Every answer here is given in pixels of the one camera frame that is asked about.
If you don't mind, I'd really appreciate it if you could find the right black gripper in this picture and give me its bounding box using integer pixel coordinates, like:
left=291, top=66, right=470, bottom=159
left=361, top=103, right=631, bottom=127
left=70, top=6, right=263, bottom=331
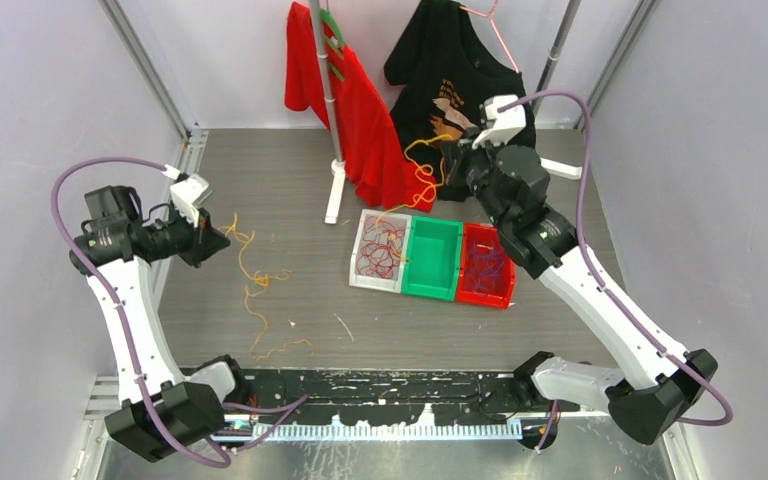
left=442, top=125, right=511, bottom=229

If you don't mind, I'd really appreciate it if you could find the colourful wire bundle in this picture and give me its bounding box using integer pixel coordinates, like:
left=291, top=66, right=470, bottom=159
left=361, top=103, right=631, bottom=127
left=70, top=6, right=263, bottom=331
left=219, top=211, right=317, bottom=362

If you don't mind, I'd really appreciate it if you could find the purple wire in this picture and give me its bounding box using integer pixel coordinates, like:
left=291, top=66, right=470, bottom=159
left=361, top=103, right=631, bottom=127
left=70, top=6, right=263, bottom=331
left=466, top=239, right=510, bottom=293

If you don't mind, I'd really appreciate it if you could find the red wire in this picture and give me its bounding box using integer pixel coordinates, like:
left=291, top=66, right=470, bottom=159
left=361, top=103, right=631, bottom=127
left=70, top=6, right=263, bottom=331
left=356, top=218, right=406, bottom=280

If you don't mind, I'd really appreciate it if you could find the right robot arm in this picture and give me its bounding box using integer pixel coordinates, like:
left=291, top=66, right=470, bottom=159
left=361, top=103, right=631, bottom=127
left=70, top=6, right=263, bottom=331
left=441, top=138, right=718, bottom=445

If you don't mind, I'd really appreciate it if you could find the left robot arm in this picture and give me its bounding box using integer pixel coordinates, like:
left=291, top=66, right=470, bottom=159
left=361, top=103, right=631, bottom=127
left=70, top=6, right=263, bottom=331
left=70, top=186, right=252, bottom=462

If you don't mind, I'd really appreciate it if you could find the red t-shirt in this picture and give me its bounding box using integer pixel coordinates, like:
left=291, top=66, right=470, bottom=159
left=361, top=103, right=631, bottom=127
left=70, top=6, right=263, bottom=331
left=284, top=2, right=434, bottom=212

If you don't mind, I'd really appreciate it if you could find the green plastic bin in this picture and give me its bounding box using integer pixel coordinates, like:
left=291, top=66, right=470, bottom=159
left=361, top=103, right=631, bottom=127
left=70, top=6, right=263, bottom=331
left=401, top=216, right=464, bottom=302

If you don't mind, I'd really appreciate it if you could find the black printed t-shirt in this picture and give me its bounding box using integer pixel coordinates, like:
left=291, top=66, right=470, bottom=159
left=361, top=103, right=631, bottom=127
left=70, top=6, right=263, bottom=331
left=384, top=1, right=526, bottom=180

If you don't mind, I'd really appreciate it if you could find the red plastic bin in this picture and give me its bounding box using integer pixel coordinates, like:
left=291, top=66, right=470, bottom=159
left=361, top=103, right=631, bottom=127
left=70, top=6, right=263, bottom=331
left=455, top=223, right=516, bottom=309

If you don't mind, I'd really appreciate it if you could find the white plastic bin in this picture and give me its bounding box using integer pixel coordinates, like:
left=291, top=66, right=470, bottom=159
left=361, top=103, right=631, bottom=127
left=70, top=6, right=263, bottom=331
left=349, top=209, right=413, bottom=294

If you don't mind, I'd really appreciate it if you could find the pink clothes hanger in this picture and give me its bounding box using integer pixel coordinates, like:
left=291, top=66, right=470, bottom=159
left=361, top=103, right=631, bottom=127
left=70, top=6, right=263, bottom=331
left=460, top=0, right=521, bottom=73

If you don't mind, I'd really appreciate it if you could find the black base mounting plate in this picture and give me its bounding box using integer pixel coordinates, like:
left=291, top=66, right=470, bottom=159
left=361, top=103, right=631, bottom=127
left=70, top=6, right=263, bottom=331
left=224, top=368, right=551, bottom=427

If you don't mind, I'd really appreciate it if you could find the right metal rack pole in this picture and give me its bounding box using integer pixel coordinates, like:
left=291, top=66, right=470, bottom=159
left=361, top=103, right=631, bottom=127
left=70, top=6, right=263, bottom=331
left=535, top=0, right=582, bottom=92

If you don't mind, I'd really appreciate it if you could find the green clothes hanger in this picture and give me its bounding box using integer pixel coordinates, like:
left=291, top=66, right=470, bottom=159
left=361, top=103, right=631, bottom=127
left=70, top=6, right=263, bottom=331
left=319, top=8, right=346, bottom=82

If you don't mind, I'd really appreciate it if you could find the metal clothes rack pole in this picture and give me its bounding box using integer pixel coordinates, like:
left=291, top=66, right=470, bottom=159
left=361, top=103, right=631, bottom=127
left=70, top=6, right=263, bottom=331
left=307, top=0, right=345, bottom=172

